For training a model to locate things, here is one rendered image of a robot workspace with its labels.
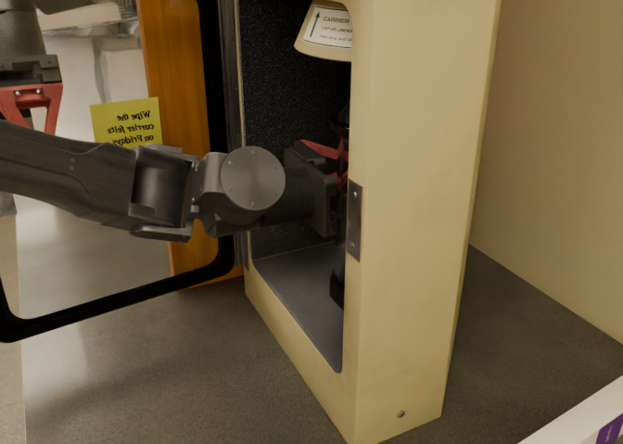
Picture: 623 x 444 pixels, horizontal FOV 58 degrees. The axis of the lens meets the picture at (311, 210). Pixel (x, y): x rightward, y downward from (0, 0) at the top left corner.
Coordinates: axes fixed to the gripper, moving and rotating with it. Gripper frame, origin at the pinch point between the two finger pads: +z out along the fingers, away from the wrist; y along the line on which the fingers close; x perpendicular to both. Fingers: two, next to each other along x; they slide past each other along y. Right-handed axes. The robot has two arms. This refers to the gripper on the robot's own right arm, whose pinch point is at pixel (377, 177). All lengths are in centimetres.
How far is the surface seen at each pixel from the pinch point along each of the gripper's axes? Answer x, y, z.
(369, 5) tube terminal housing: -19.8, -13.8, -10.1
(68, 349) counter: 23.1, 15.6, -35.3
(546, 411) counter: 23.5, -18.3, 11.9
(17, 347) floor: 116, 155, -60
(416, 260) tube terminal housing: 2.1, -14.3, -4.5
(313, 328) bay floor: 15.7, -2.9, -9.3
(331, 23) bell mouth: -17.2, -3.0, -7.5
